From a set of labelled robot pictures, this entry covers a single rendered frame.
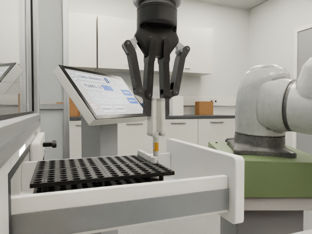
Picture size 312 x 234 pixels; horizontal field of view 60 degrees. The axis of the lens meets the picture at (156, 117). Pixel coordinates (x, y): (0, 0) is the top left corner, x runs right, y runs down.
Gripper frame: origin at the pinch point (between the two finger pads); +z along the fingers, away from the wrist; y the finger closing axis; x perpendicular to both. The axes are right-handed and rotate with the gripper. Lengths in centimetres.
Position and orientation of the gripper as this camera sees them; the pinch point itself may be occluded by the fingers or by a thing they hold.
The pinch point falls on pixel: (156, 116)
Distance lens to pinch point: 50.7
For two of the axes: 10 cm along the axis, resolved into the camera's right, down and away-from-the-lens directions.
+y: -9.4, 0.0, -3.4
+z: -0.1, 10.0, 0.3
